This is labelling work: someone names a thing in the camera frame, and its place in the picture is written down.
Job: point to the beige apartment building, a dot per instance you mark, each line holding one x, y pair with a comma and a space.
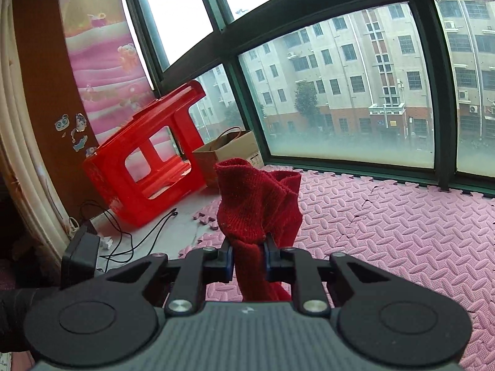
348, 85

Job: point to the pink printed curtain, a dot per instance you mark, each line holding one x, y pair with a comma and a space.
104, 54

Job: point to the green tree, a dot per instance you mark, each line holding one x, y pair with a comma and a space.
307, 102

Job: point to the red knitted sweater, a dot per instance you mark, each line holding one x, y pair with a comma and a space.
251, 201

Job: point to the white plug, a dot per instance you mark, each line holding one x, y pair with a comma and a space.
106, 243

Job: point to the panda wall stickers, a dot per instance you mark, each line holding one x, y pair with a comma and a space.
73, 127

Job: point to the dark green window frame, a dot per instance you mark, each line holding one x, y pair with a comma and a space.
429, 85

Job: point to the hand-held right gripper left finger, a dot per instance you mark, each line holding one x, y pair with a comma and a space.
229, 261

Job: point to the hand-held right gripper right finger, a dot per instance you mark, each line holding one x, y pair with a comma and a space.
267, 261

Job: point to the red plastic stool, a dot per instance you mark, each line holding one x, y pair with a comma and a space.
181, 123

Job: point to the pink foam floor mat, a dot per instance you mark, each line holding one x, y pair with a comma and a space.
386, 232

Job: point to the brown paper shopping bag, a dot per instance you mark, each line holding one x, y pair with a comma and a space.
228, 150

